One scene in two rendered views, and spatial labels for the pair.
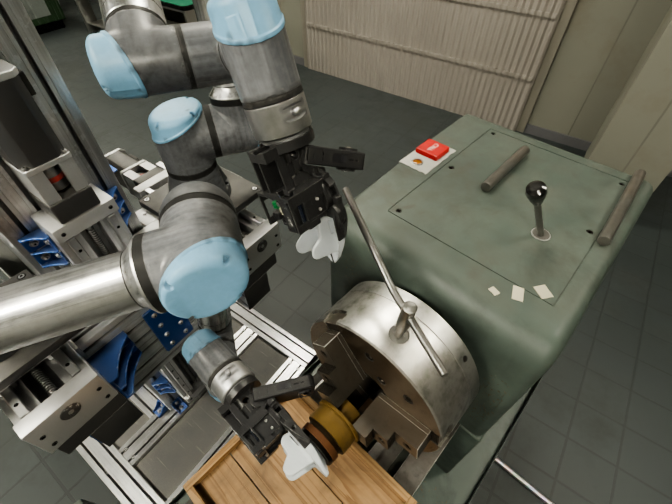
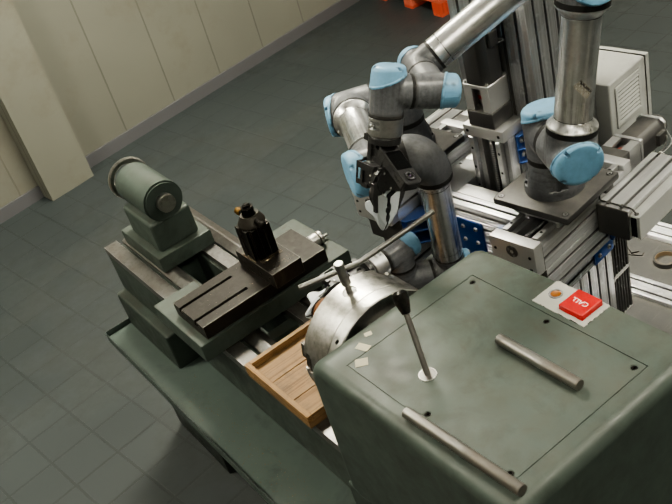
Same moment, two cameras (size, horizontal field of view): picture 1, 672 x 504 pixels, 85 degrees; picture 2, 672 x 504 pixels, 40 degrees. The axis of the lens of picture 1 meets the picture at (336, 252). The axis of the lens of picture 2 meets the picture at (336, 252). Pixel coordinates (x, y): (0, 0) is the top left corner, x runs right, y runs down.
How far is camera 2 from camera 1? 199 cm
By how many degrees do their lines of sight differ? 77
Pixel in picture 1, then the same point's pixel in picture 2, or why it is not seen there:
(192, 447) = not seen: hidden behind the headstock
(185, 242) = (359, 148)
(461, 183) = (514, 326)
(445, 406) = (312, 338)
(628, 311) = not seen: outside the picture
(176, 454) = not seen: hidden behind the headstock
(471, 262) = (400, 324)
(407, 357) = (333, 297)
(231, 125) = (543, 143)
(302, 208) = (364, 172)
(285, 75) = (372, 107)
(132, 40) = (406, 57)
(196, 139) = (529, 134)
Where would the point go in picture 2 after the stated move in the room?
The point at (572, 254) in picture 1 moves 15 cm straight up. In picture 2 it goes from (398, 391) to (380, 332)
